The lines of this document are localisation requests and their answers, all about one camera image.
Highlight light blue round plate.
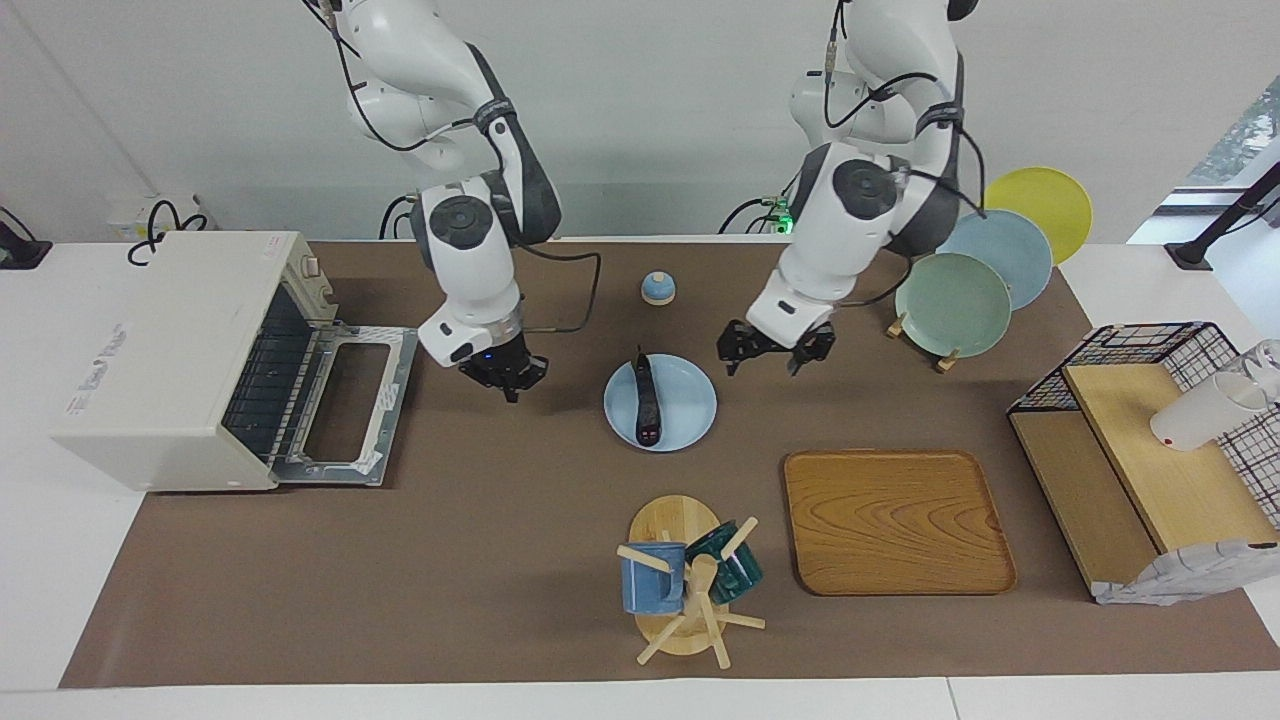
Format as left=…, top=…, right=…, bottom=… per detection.
left=603, top=354, right=718, bottom=453

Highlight dark purple eggplant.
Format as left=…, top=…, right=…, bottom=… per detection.
left=633, top=347, right=662, bottom=448

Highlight oven door with glass window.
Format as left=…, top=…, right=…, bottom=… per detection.
left=270, top=322, right=419, bottom=488

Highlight white toaster oven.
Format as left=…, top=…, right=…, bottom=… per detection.
left=50, top=232, right=336, bottom=493

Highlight wooden plate rack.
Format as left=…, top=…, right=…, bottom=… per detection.
left=886, top=313, right=961, bottom=375

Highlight pale green plate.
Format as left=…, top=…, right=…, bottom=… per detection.
left=895, top=253, right=1013, bottom=359

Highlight wooden mug tree stand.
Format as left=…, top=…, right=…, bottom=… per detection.
left=617, top=495, right=767, bottom=669

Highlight brown table mat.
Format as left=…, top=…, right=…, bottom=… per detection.
left=58, top=238, right=1280, bottom=689

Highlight rectangular wooden tray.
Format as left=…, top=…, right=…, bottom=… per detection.
left=784, top=450, right=1017, bottom=597

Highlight dark green mug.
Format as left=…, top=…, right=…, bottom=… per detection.
left=685, top=520, right=764, bottom=604

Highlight blue mug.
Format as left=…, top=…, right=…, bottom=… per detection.
left=620, top=542, right=689, bottom=615

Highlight large light blue plate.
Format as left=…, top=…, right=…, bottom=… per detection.
left=935, top=210, right=1054, bottom=311

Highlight yellow plate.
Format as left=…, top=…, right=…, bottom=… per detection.
left=985, top=167, right=1093, bottom=266

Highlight wooden two-tier shelf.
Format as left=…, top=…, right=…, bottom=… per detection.
left=1010, top=362, right=1280, bottom=601

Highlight white cup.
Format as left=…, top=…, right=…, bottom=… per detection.
left=1150, top=368, right=1277, bottom=451

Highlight white power strip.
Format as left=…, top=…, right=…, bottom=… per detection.
left=108, top=193, right=209, bottom=243

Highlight clear glass cup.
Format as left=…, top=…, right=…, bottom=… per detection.
left=1240, top=340, right=1280, bottom=389

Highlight window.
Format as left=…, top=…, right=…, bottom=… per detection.
left=1130, top=75, right=1280, bottom=246

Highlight black table clamp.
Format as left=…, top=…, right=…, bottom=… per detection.
left=0, top=205, right=53, bottom=271

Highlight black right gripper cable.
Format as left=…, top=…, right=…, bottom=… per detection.
left=512, top=240, right=603, bottom=333

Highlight black left arm base cables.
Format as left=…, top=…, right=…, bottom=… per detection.
left=718, top=168, right=803, bottom=236

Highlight black arm base cables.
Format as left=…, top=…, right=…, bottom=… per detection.
left=718, top=168, right=803, bottom=236
left=378, top=193, right=419, bottom=241

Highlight black right arm base cables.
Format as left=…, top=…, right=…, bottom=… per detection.
left=378, top=193, right=419, bottom=241

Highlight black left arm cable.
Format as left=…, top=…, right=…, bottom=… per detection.
left=822, top=0, right=989, bottom=219

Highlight black wire basket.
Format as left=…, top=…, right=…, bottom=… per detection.
left=1008, top=322, right=1280, bottom=531

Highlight black oven power cable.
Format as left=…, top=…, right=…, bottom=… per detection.
left=127, top=198, right=211, bottom=267

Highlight black camera stand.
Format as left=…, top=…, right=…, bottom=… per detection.
left=1165, top=160, right=1280, bottom=271

